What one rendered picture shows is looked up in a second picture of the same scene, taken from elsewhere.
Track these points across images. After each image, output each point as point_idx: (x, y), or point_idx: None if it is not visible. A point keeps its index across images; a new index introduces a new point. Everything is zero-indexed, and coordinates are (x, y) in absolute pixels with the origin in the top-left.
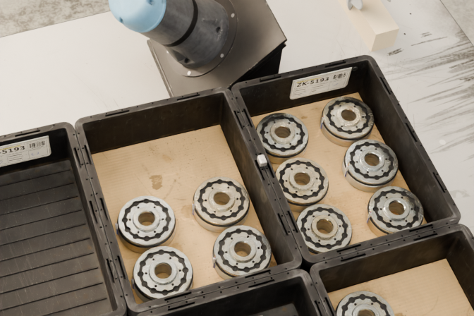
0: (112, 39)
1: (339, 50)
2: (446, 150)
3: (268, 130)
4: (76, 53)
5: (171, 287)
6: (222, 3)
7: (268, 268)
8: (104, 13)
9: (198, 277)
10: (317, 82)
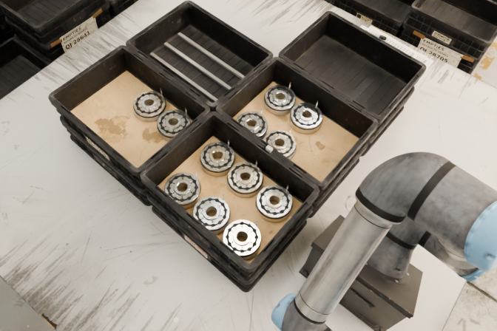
0: (436, 267)
1: None
2: (170, 313)
3: (283, 198)
4: None
5: (271, 92)
6: (381, 273)
7: (230, 99)
8: (462, 287)
9: (264, 111)
10: None
